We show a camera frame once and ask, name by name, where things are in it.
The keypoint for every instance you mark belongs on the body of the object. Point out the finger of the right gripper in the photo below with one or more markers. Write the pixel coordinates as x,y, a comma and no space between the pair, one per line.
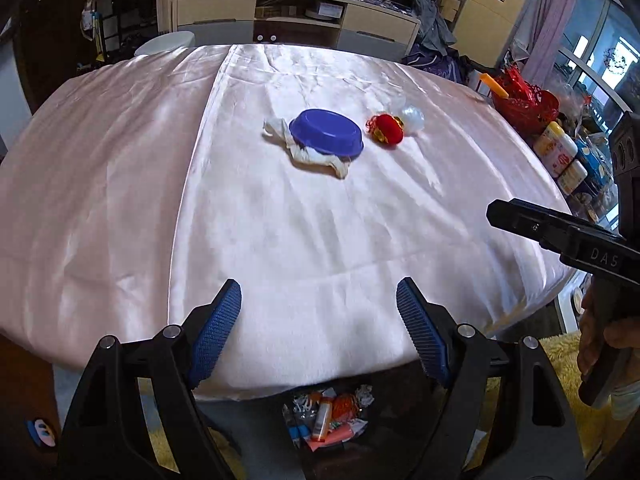
530,222

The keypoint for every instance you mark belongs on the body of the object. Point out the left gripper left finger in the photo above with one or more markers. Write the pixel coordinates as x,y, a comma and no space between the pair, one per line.
209,328

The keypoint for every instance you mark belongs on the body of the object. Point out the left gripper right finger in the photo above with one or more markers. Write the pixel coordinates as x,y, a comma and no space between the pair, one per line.
421,320

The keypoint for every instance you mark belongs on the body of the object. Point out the orange tube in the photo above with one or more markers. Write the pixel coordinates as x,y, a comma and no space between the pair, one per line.
323,420

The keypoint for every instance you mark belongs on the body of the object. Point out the red orange wrapper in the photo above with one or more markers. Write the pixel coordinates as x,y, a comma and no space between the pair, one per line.
386,129

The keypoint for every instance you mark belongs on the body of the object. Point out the white tissue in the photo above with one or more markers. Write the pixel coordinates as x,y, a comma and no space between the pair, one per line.
277,130

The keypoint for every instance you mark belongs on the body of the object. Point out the black trash bin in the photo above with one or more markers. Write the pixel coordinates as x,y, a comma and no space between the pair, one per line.
372,426

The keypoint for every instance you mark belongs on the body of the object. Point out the person's right hand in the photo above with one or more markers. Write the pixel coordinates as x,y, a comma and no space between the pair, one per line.
620,334

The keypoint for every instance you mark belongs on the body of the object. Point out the yellow lid jar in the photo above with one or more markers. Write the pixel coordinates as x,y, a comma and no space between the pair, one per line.
571,177
555,149

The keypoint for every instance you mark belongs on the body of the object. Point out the yellow fluffy blanket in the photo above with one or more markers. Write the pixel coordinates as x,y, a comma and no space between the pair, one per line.
597,430

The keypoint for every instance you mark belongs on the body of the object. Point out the red gift basket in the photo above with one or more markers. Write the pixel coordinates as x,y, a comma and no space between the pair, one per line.
527,108

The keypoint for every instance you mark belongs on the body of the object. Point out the pink satin tablecloth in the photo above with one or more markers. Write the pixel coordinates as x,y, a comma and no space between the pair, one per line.
137,190

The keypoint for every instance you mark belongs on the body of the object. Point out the orange stick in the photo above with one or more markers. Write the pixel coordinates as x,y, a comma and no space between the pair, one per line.
494,86

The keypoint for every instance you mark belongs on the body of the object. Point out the clear plastic bag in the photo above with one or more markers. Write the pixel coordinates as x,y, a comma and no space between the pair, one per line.
410,115

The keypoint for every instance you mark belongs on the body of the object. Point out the purple curtain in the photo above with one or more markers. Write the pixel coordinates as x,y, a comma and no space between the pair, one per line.
549,20

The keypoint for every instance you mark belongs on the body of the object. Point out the blue plastic bowl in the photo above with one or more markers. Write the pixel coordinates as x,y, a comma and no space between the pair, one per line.
327,132

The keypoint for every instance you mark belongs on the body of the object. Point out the beige tv cabinet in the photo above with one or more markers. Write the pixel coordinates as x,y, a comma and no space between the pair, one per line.
346,25

